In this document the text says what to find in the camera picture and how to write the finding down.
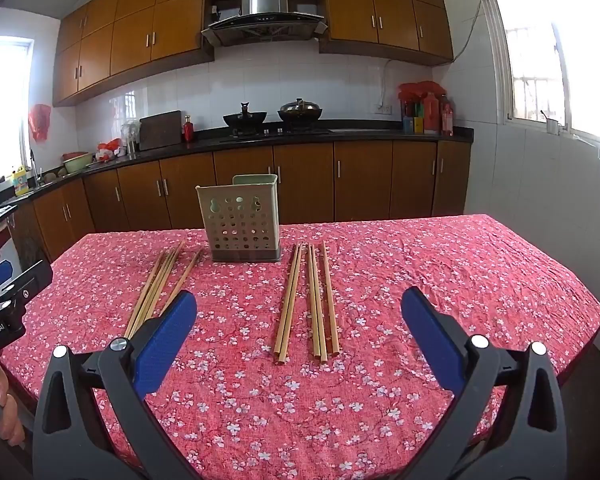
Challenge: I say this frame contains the black wok with handle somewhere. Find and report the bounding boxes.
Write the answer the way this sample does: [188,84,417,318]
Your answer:
[223,102,268,128]

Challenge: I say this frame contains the green perforated utensil holder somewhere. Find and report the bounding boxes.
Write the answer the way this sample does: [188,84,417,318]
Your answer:
[195,173,282,263]

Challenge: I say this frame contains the brown wall cabinet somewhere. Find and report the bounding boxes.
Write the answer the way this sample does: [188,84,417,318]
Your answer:
[320,0,454,66]
[52,0,216,107]

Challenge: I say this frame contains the red white plastic bag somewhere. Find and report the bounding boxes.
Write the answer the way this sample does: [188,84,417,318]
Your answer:
[96,138,123,162]

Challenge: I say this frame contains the white wall cable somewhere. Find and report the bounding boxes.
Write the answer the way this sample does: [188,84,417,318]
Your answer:
[380,0,486,107]

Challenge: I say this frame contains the red packages on counter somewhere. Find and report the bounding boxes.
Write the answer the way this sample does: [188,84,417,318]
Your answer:
[400,92,455,136]

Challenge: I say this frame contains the green basin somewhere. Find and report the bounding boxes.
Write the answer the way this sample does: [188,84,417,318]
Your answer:
[61,151,95,175]

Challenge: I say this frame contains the yellow dish soap bottle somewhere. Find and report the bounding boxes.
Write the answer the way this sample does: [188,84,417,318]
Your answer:
[12,165,30,197]

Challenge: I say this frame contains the steel range hood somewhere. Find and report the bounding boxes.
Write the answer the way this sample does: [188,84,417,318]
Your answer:
[201,0,328,48]

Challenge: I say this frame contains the clear plastic bag bundle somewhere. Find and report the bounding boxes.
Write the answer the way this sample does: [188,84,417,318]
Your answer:
[121,121,142,155]

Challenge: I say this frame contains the red hanging plastic bag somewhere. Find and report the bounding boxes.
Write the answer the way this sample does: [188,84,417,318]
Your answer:
[28,104,52,142]

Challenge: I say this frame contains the black kitchen countertop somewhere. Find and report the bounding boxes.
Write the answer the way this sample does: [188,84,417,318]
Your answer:
[0,125,476,211]

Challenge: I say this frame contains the metal faucet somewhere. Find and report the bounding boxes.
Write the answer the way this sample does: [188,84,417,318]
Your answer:
[28,149,43,188]

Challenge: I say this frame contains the black gas stove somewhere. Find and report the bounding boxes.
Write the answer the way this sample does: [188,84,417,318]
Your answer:
[219,127,331,141]

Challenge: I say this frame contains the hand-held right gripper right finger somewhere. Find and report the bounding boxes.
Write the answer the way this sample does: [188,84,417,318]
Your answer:
[400,286,568,480]

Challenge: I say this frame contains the brown base cabinets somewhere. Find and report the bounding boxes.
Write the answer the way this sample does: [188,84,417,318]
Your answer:
[10,139,473,261]

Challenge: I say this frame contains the person's left hand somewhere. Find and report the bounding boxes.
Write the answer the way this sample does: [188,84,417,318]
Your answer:
[0,360,27,447]

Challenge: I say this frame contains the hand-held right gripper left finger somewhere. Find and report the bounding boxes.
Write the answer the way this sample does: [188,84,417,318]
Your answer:
[32,289,198,480]

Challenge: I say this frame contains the pile of wooden chopsticks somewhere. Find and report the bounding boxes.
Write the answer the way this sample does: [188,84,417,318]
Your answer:
[123,241,204,339]

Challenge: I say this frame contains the large bright window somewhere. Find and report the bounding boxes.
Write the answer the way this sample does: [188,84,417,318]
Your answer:
[475,0,600,161]

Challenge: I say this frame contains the small kitchen window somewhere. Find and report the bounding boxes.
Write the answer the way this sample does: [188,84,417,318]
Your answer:
[0,37,34,191]

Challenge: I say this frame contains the wooden chopstick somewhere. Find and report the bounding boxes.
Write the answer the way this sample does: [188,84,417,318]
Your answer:
[280,245,304,365]
[311,245,329,364]
[321,241,340,358]
[273,244,300,363]

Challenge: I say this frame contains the dark wooden cutting board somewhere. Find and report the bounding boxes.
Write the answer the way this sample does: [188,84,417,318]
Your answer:
[139,110,183,152]

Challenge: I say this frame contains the black wok with lid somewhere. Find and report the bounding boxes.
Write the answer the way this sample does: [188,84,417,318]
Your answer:
[278,99,324,123]

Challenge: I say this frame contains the red floral tablecloth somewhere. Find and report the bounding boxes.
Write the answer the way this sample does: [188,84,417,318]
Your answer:
[0,214,600,480]

